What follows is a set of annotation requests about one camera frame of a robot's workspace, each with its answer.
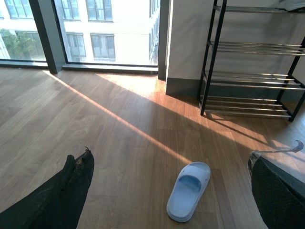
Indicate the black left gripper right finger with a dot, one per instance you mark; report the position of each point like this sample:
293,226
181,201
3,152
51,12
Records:
279,196

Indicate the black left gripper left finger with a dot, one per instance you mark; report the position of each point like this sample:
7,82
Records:
57,203

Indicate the light blue slide sandal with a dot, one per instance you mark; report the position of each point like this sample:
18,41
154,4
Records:
187,191

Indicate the black metal shoe rack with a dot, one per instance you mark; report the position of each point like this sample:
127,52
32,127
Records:
238,93

